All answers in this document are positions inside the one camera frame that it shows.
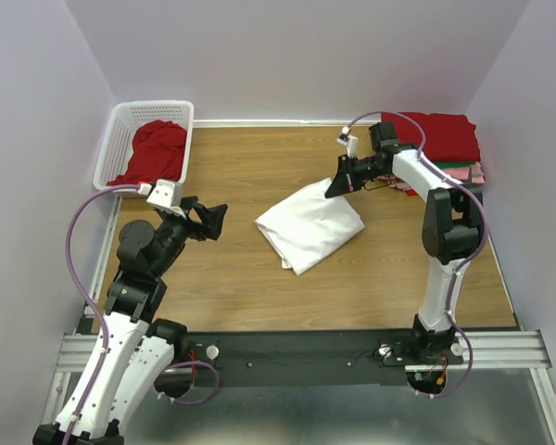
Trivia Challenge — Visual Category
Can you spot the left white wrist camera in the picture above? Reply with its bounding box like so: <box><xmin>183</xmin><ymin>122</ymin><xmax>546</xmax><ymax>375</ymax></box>
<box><xmin>138</xmin><ymin>179</ymin><xmax>185</xmax><ymax>217</ymax></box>

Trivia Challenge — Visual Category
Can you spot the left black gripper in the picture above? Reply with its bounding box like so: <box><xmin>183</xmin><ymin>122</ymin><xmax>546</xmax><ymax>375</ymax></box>
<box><xmin>151</xmin><ymin>195</ymin><xmax>228</xmax><ymax>278</ymax></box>

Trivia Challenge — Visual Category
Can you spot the folded dark red t-shirt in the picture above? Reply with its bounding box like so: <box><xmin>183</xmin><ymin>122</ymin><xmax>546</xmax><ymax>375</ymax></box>
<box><xmin>403</xmin><ymin>112</ymin><xmax>481</xmax><ymax>162</ymax></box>

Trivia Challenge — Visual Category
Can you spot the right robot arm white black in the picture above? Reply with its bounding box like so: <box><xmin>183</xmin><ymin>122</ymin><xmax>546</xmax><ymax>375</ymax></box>
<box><xmin>324</xmin><ymin>121</ymin><xmax>488</xmax><ymax>365</ymax></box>

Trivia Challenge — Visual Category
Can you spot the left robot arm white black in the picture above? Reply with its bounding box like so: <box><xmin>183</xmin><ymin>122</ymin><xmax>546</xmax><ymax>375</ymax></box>
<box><xmin>32</xmin><ymin>197</ymin><xmax>228</xmax><ymax>444</ymax></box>

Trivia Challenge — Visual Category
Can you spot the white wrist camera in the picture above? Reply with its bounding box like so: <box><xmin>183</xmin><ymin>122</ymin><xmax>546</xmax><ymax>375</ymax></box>
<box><xmin>336</xmin><ymin>126</ymin><xmax>359</xmax><ymax>159</ymax></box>
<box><xmin>138</xmin><ymin>179</ymin><xmax>185</xmax><ymax>217</ymax></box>

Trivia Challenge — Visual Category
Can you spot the folded green t-shirt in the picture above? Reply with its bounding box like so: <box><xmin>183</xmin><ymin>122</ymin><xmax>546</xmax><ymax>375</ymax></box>
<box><xmin>434</xmin><ymin>161</ymin><xmax>474</xmax><ymax>171</ymax></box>

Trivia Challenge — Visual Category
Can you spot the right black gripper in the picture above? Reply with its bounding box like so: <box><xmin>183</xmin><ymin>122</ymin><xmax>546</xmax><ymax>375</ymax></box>
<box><xmin>324</xmin><ymin>154</ymin><xmax>386</xmax><ymax>198</ymax></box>

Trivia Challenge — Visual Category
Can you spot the aluminium frame rail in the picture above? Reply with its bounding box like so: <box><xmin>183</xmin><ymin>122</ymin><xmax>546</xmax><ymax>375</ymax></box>
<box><xmin>32</xmin><ymin>192</ymin><xmax>556</xmax><ymax>444</ymax></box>

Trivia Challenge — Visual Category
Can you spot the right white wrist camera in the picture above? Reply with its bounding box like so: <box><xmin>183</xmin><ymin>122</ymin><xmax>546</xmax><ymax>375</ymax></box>
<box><xmin>336</xmin><ymin>126</ymin><xmax>359</xmax><ymax>159</ymax></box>

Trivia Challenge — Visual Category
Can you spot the white t-shirt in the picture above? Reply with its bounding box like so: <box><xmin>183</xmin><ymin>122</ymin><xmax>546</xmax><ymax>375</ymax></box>
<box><xmin>255</xmin><ymin>178</ymin><xmax>364</xmax><ymax>275</ymax></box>

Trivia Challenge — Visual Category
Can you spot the crumpled dark red t-shirt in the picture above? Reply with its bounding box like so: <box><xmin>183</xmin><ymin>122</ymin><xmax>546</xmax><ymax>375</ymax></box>
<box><xmin>107</xmin><ymin>120</ymin><xmax>187</xmax><ymax>186</ymax></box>

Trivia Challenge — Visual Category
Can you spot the folded pink t-shirt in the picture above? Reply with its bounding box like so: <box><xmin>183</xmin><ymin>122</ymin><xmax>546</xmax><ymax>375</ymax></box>
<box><xmin>381</xmin><ymin>161</ymin><xmax>485</xmax><ymax>197</ymax></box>

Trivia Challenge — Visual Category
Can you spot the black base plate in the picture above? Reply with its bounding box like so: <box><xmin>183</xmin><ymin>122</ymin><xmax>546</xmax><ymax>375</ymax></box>
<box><xmin>155</xmin><ymin>329</ymin><xmax>463</xmax><ymax>397</ymax></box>

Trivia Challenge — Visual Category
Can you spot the white plastic laundry basket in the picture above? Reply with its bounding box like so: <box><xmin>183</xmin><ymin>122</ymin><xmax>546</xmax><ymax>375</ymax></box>
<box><xmin>93</xmin><ymin>100</ymin><xmax>195</xmax><ymax>190</ymax></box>

